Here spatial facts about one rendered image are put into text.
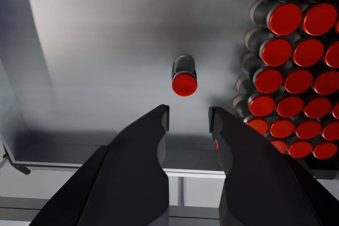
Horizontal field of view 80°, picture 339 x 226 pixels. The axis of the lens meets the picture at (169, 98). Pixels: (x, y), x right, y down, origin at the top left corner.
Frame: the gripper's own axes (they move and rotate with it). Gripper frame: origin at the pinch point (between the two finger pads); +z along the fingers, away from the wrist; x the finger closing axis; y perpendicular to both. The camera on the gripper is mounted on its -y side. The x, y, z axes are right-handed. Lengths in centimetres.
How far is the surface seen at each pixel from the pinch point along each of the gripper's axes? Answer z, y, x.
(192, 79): 4.4, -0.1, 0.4
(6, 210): 47, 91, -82
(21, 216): 44, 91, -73
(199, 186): 97, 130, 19
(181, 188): 65, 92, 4
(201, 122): 9.0, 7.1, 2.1
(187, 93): 4.4, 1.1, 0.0
